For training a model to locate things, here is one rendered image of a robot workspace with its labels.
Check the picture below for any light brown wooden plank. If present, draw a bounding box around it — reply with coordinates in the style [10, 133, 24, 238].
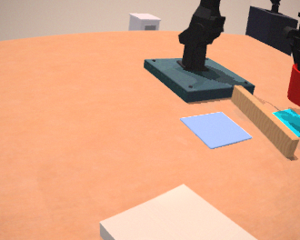
[231, 85, 300, 157]

